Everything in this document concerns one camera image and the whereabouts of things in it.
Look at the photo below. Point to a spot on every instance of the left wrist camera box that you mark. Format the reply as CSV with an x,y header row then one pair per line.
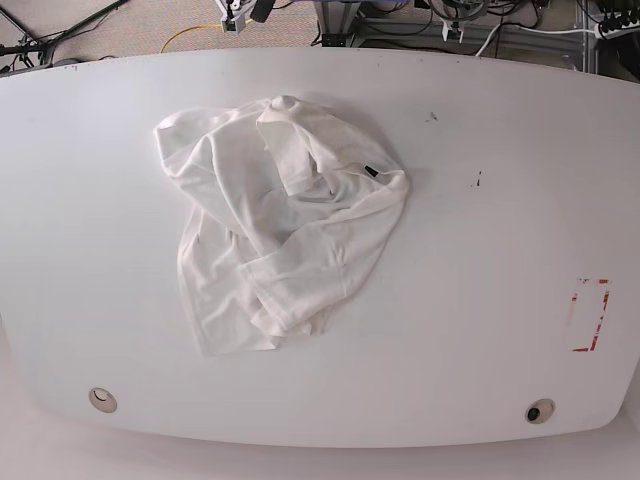
x,y
452,31

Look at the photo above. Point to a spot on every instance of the right table grommet hole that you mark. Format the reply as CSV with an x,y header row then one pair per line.
x,y
540,411

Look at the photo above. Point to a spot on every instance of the white power strip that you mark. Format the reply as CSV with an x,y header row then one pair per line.
x,y
618,24

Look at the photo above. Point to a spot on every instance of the white printed T-shirt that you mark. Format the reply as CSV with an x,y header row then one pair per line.
x,y
291,210

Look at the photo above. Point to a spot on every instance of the aluminium frame stand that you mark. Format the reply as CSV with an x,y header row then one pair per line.
x,y
556,32

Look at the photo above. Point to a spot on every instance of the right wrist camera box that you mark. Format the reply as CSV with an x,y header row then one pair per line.
x,y
233,24

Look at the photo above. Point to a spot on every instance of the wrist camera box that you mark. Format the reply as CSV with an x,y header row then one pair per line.
x,y
452,31
233,24

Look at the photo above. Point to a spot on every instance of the left table grommet hole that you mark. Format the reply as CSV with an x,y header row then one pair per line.
x,y
102,400

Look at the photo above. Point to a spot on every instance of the red tape rectangle marking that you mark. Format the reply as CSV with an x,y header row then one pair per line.
x,y
586,315

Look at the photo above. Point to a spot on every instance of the table grommet hole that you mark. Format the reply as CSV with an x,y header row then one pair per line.
x,y
540,411
102,400

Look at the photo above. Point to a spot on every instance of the black tripod stand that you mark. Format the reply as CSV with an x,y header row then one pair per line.
x,y
34,52

